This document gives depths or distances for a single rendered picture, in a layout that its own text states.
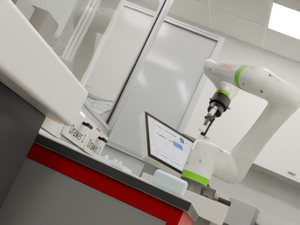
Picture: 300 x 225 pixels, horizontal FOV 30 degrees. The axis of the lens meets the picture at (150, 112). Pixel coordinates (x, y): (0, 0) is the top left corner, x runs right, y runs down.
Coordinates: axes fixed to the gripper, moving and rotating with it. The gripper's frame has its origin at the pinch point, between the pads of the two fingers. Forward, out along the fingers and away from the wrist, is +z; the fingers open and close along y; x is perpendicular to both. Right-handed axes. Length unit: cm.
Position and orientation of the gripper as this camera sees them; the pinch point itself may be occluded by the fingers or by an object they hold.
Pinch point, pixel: (199, 137)
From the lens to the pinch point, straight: 263.1
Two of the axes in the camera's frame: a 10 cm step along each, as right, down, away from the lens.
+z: -4.7, 7.0, -5.4
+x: -8.8, -4.5, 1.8
